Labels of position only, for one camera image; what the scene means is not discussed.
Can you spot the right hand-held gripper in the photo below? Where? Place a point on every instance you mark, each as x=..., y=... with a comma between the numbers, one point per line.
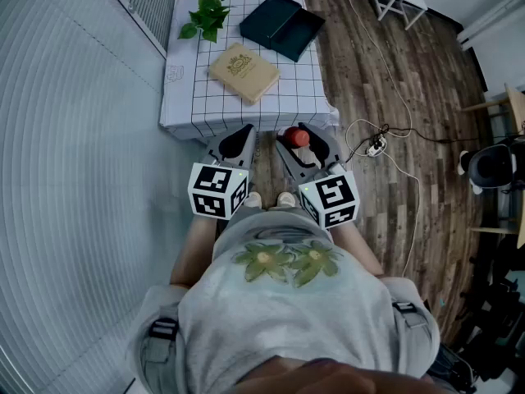
x=332, y=197

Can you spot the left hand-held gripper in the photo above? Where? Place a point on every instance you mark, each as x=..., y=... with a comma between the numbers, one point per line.
x=213, y=187

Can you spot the small red ball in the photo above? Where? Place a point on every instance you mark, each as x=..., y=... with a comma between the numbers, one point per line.
x=297, y=136

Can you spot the dark teal box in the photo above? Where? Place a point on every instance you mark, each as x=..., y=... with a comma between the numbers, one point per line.
x=279, y=23

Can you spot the person's left forearm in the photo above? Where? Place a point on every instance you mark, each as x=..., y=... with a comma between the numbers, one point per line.
x=197, y=244

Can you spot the person's right forearm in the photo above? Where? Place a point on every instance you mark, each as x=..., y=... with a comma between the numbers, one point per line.
x=357, y=248

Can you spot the white checked tablecloth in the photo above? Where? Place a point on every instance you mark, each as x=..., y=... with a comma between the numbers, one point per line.
x=266, y=109

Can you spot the person's right shoe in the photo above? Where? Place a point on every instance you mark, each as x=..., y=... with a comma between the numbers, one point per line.
x=286, y=199

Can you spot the person's shoe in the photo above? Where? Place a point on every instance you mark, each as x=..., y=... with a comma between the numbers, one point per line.
x=286, y=199
x=253, y=200

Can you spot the person's left shoe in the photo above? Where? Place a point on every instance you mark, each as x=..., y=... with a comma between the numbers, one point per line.
x=253, y=200

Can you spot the white power strip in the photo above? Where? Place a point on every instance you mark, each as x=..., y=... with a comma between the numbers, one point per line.
x=376, y=148

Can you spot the green leafy plant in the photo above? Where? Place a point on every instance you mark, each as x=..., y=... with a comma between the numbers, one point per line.
x=209, y=15

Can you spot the grey flower-print shirt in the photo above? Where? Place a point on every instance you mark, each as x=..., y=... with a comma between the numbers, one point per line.
x=287, y=310

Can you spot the white window blind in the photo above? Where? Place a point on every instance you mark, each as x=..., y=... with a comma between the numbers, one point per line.
x=74, y=179

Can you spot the black round stool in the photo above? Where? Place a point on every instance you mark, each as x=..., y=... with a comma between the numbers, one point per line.
x=490, y=166

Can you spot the person's chin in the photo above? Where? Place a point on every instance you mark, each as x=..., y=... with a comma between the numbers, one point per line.
x=328, y=378

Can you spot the black equipment stand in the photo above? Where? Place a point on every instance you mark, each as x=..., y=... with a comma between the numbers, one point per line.
x=500, y=302

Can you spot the wooden table frame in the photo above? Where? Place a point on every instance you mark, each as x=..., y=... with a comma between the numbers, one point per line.
x=514, y=97

